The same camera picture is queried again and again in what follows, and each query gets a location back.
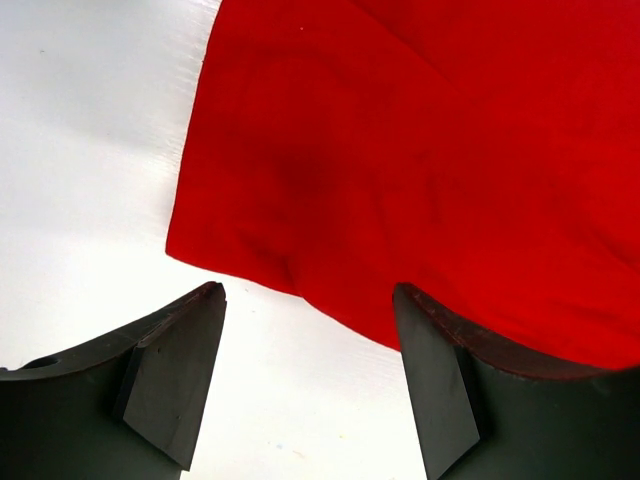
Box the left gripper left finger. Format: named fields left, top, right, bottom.
left=1, top=282, right=227, bottom=479

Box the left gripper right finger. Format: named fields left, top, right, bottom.
left=393, top=283, right=639, bottom=480

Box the red t shirt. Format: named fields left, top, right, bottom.
left=166, top=1, right=639, bottom=369

